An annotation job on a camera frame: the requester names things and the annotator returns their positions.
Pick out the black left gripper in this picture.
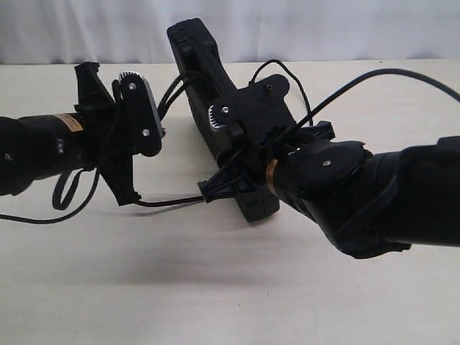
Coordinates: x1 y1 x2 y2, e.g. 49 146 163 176
74 62 141 206

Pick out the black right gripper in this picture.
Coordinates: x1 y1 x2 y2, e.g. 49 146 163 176
198 121 334 203

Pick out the black cord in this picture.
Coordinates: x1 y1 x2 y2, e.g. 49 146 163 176
52 59 312 211

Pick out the black plastic carrying case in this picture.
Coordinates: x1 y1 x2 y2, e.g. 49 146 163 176
167 18 295 223

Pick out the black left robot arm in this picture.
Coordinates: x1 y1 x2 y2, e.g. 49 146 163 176
1 62 141 206

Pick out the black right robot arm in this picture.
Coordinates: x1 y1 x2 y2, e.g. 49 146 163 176
199 122 459 259

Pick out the white backdrop curtain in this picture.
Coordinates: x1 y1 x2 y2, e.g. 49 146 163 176
1 1 459 64

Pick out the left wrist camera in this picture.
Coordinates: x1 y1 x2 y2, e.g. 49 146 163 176
119 71 165 157

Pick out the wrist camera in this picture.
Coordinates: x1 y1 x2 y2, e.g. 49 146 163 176
119 71 165 157
208 74 295 144

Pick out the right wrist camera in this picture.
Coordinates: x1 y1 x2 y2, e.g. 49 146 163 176
208 74 295 144

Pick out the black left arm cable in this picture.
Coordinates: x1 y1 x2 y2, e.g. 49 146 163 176
0 82 127 224

